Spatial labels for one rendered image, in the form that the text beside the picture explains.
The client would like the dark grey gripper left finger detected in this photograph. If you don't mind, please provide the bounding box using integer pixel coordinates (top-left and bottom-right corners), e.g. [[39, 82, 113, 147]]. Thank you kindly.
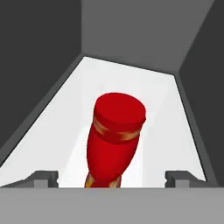
[[0, 170, 60, 189]]

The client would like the grey fridge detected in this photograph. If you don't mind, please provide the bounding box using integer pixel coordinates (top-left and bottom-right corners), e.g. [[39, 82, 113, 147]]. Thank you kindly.
[[0, 0, 224, 189]]

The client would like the red ketchup bottle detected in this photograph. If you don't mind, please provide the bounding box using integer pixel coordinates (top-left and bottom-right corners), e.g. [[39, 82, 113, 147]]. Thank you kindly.
[[84, 92, 147, 189]]

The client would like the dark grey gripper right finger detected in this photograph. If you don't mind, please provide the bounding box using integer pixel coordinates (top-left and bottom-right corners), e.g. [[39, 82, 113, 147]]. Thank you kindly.
[[164, 170, 221, 189]]

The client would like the white fridge shelf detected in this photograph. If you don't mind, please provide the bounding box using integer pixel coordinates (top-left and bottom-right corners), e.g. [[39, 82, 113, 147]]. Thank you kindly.
[[0, 55, 207, 189]]

